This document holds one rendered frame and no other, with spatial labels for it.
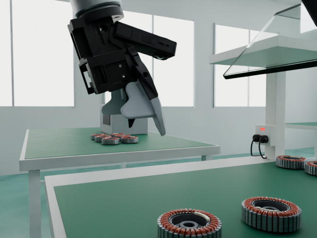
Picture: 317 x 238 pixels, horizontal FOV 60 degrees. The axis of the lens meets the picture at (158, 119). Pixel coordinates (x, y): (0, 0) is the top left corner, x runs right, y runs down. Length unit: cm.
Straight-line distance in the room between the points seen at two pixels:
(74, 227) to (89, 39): 36
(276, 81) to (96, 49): 100
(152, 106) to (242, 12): 596
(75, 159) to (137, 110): 102
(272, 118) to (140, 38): 96
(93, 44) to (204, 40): 520
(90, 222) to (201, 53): 505
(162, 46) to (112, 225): 36
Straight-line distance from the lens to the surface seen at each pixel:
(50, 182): 95
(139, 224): 59
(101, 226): 59
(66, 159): 139
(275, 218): 58
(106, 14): 43
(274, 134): 129
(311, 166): 109
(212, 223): 51
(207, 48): 560
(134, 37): 45
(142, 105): 40
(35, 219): 149
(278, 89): 132
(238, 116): 597
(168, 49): 47
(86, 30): 44
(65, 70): 456
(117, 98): 50
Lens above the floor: 98
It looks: 2 degrees down
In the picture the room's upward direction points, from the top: straight up
